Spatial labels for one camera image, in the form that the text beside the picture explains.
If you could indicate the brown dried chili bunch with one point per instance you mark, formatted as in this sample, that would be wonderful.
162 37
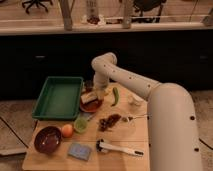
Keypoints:
108 122

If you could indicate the red plate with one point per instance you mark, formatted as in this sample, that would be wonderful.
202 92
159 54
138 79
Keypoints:
92 106

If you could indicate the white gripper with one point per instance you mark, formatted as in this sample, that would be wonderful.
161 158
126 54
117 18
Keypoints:
100 82

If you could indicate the black office chair left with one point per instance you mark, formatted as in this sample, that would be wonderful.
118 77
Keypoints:
29 3

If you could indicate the red bowl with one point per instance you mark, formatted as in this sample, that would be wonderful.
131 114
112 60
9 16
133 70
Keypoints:
48 140

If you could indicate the black office chair right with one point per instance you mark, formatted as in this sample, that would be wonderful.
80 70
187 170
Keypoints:
134 9

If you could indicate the green chili pepper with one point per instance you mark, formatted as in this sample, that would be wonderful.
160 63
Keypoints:
116 96

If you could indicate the orange fruit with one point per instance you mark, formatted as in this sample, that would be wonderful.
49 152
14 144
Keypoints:
67 130

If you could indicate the black office chair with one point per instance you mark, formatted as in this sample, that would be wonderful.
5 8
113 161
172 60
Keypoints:
29 3
134 9

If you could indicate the green plastic tray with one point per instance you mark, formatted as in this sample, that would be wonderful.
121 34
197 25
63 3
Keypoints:
59 99

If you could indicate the white eraser block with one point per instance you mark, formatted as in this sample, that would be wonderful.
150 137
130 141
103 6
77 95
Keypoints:
88 97

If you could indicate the white black-tipped brush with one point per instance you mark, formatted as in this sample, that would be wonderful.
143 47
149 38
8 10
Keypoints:
105 147

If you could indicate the blue sponge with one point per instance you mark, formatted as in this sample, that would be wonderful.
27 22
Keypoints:
79 151

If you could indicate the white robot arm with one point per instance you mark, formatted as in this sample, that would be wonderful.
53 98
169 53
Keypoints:
172 124

